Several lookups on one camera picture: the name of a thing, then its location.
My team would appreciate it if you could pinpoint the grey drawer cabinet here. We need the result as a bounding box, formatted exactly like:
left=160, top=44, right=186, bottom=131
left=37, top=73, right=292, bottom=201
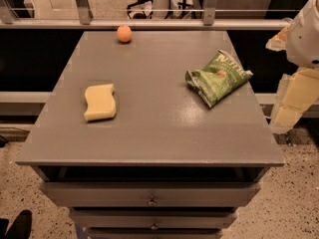
left=18, top=31, right=283, bottom=239

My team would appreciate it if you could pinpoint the black shoe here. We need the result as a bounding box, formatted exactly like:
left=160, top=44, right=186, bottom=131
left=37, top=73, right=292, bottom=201
left=0, top=209, right=32, bottom=239

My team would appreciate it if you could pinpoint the office chair base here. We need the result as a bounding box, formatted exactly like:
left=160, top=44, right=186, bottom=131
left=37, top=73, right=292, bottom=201
left=127, top=0, right=194, bottom=20

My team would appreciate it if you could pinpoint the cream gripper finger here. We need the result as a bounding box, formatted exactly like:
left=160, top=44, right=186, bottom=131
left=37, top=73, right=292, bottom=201
left=270, top=68, right=319, bottom=128
left=266, top=27, right=289, bottom=52

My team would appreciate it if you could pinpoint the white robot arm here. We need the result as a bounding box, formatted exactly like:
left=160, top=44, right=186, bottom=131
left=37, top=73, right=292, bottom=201
left=266, top=0, right=319, bottom=134

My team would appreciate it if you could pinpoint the metal railing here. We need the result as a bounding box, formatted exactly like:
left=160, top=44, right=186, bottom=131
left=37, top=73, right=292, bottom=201
left=0, top=0, right=291, bottom=31

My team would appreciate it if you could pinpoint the green chip bag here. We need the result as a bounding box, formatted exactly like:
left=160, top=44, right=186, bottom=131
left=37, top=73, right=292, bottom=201
left=185, top=50, right=253, bottom=109

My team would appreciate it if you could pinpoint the orange fruit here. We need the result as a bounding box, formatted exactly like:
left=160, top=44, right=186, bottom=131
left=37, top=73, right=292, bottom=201
left=117, top=25, right=132, bottom=43

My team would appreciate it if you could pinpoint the yellow sponge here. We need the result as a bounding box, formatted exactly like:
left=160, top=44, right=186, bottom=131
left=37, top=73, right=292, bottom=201
left=84, top=84, right=117, bottom=121

